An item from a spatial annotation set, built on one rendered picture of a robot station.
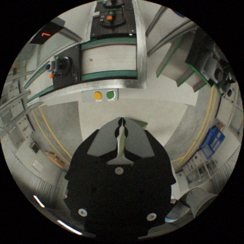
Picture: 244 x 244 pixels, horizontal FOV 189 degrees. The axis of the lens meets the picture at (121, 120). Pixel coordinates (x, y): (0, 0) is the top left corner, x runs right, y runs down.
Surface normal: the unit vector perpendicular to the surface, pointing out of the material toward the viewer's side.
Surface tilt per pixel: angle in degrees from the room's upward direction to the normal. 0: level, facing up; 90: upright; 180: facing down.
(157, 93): 0
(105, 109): 0
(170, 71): 45
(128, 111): 0
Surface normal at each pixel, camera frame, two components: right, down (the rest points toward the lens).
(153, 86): -0.04, 0.52
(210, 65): -0.98, -0.17
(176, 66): -0.14, 0.96
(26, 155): 0.99, -0.11
